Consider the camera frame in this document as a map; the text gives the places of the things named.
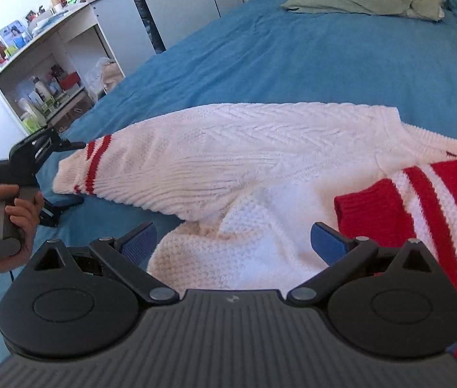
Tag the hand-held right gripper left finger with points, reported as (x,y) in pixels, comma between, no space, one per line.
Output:
(141,244)

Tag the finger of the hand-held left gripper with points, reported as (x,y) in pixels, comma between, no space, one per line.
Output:
(56,210)
(70,144)

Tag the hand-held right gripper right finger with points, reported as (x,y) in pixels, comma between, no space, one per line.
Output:
(327,244)

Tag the white and red knit sweater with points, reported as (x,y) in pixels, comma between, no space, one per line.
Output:
(252,178)

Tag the person's left hand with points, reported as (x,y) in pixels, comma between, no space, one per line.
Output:
(22,220)

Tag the green packet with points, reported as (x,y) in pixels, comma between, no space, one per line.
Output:
(32,123)

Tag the white pump bottle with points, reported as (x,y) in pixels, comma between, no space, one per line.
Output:
(39,91)

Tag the red box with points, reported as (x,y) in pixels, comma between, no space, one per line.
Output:
(69,81)

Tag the cream cloth bundle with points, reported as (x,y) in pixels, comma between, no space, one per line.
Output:
(105,74)

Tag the white desk shelf unit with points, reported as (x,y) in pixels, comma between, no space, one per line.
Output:
(70,36)

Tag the picture tin box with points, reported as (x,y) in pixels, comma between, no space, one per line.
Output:
(15,34)

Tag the grey wardrobe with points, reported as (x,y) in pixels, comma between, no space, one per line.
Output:
(188,0)

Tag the blue bed blanket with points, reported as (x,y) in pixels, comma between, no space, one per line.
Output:
(293,60)

